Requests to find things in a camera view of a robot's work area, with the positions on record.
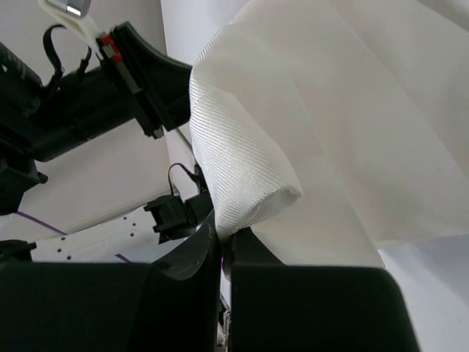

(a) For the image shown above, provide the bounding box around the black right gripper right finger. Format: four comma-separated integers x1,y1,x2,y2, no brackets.
224,228,420,351

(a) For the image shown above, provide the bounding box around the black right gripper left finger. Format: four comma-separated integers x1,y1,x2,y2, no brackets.
1,215,221,351

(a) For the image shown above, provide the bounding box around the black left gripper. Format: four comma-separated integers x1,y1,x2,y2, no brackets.
0,21,194,162

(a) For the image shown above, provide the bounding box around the white pleated skirt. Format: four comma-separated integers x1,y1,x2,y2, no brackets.
190,1,468,267

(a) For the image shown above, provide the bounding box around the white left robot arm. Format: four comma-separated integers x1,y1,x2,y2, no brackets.
1,23,213,262

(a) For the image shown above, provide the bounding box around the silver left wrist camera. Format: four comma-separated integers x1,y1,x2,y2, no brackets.
40,0,92,18

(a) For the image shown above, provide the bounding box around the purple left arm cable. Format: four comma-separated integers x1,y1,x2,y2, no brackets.
16,210,135,264

